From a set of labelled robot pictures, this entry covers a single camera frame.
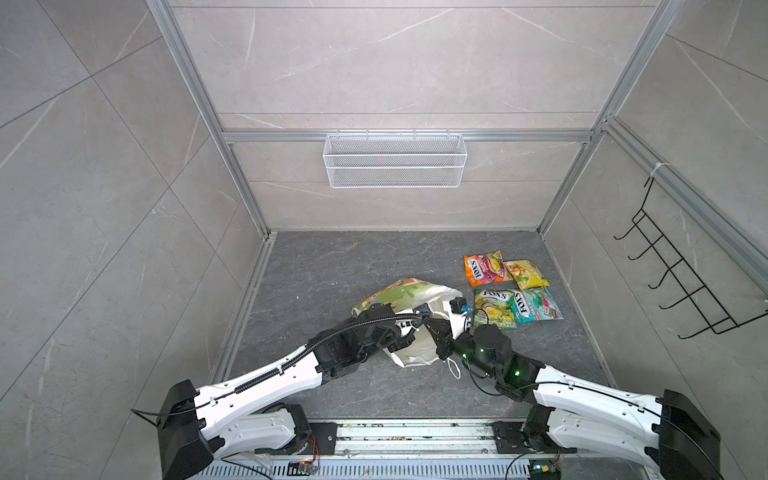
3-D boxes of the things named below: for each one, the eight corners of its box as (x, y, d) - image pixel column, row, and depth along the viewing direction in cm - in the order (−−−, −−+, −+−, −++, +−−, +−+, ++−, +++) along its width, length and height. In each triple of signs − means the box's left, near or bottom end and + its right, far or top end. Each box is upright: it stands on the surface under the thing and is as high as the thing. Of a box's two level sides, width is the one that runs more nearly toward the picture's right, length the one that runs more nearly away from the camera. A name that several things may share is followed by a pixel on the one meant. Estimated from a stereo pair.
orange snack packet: (471, 287, 105) (473, 281, 102) (460, 261, 113) (462, 255, 110) (510, 281, 107) (513, 275, 104) (497, 256, 115) (500, 250, 112)
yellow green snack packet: (473, 325, 95) (475, 319, 92) (473, 291, 104) (476, 284, 101) (514, 332, 94) (518, 327, 91) (511, 297, 102) (515, 291, 99)
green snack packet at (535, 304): (517, 323, 96) (521, 319, 94) (508, 292, 104) (511, 287, 101) (559, 323, 96) (563, 319, 94) (546, 292, 104) (550, 287, 101)
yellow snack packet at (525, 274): (516, 294, 104) (521, 286, 100) (501, 269, 111) (505, 261, 107) (545, 288, 105) (551, 280, 101) (528, 263, 112) (533, 255, 109)
